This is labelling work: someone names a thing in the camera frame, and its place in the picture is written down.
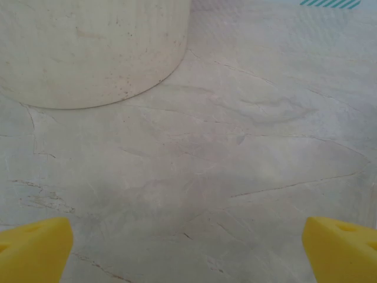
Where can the cream round bin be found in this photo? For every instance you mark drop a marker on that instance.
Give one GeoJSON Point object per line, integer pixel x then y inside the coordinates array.
{"type": "Point", "coordinates": [88, 44]}

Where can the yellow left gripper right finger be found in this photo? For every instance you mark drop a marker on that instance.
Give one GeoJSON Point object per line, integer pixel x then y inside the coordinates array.
{"type": "Point", "coordinates": [344, 253]}

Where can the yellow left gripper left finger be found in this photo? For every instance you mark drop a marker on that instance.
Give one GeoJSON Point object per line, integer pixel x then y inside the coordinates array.
{"type": "Point", "coordinates": [32, 250]}

